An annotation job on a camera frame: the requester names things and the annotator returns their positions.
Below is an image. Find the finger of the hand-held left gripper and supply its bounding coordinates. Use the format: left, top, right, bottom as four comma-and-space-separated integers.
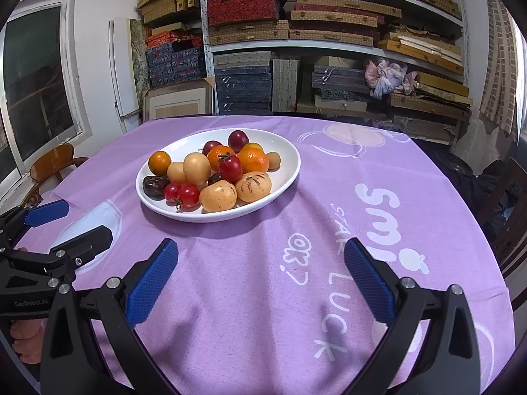
0, 199, 70, 251
8, 224, 114, 278

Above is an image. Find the orange cherry tomato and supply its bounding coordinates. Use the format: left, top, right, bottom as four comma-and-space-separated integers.
148, 150, 172, 176

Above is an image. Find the mottled green board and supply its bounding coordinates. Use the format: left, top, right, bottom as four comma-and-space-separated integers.
129, 18, 152, 91

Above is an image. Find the stack of tan woven boxes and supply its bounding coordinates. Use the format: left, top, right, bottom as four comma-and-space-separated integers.
208, 0, 402, 48

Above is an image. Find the white leaning board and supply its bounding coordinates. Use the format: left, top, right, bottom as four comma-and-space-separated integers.
108, 17, 143, 122

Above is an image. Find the stack of dark blue boxes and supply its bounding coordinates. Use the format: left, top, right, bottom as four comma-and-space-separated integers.
214, 51, 273, 114

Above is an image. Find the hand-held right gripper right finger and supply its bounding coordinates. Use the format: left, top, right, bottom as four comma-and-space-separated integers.
344, 238, 482, 395

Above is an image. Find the stack of dark grey boxes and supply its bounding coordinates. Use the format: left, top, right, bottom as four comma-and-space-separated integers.
312, 64, 371, 112

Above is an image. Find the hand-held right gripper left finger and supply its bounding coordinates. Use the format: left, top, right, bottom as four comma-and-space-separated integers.
40, 238, 180, 395

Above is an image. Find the stack of yellow wooden boards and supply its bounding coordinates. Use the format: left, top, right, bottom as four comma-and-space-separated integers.
376, 27, 474, 97

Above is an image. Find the orange mandarin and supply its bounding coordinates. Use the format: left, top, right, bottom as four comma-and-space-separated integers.
237, 147, 269, 173
206, 145, 235, 172

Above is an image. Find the person's left hand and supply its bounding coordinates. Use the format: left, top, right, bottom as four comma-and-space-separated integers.
8, 318, 47, 366

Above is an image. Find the stack of blue floral boxes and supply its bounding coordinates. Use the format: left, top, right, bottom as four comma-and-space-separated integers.
145, 29, 205, 89

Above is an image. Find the white framed window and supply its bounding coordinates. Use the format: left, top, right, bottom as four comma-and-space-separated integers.
0, 0, 93, 192

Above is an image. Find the pink plastic bag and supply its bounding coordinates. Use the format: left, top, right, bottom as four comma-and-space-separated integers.
364, 58, 418, 99

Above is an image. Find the beige framed board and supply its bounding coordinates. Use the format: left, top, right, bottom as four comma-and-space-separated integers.
141, 77, 215, 123

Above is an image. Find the grey woven upright box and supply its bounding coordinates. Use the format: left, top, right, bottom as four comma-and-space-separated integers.
272, 58, 300, 113

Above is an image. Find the red tomato with green stem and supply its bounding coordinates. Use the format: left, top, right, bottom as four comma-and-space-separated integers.
218, 153, 243, 183

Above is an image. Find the dark purple wrinkled fruit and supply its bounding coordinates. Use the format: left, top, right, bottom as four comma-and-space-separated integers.
142, 175, 170, 201

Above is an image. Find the brown wooden chair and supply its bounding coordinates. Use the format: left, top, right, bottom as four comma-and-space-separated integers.
16, 143, 89, 215

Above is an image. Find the white plate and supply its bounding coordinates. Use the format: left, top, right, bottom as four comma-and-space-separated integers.
136, 128, 302, 224

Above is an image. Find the purple printed tablecloth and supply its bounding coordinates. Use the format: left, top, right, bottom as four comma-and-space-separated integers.
8, 115, 517, 395

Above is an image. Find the large red patterned box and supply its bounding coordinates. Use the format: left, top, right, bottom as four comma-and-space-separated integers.
207, 0, 277, 29

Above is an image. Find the pale orange round fruit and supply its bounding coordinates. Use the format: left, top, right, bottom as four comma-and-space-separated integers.
167, 161, 188, 185
183, 152, 211, 187

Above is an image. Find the white metal shelf rack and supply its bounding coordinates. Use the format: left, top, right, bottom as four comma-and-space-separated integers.
199, 0, 470, 153

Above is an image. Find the striped pepino melon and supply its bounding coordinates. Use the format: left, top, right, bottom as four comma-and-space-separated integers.
236, 171, 272, 204
200, 180, 238, 214

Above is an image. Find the brick patterned hanging cloth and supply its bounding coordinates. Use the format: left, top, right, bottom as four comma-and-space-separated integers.
480, 0, 521, 134

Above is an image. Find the black round disc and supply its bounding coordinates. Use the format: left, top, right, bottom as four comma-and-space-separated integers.
432, 150, 474, 177

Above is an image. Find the stack of brown woven boxes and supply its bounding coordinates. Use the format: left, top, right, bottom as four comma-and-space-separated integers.
387, 91, 473, 145

